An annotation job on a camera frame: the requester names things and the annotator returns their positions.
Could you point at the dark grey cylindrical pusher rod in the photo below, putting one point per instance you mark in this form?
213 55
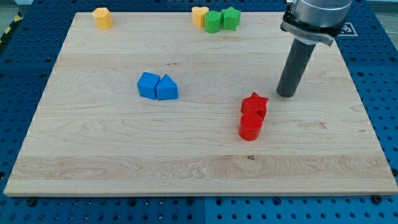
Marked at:
294 68

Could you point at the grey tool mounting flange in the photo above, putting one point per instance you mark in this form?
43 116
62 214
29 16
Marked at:
308 34

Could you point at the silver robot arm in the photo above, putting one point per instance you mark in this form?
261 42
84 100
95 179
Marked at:
311 22

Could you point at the red star block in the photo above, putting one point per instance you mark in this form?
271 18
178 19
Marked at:
256 104

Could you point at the green star block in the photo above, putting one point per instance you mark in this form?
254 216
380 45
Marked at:
230 18

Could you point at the white fiducial marker tag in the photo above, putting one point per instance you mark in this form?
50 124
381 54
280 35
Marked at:
348 30

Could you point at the red cylinder block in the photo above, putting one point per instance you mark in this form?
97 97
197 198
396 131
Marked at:
250 126

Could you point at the green cylinder block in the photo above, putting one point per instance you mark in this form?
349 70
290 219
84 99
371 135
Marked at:
212 22

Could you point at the yellow heart block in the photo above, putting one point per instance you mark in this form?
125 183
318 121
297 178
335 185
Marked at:
198 15

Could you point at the blue triangular prism block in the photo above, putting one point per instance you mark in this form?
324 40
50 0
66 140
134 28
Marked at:
166 89

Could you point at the blue cube block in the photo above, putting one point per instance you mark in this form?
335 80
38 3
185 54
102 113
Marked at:
147 85

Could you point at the yellow pentagon block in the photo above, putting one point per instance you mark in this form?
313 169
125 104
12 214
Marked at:
102 17

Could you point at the light wooden board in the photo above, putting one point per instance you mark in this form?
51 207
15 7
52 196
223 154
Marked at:
93 135

